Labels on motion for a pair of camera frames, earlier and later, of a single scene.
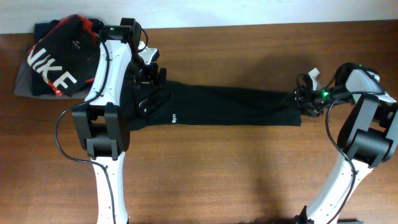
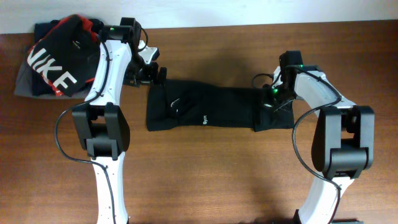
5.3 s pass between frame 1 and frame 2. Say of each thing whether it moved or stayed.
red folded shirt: stayed
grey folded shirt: stayed
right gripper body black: moved
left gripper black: stayed
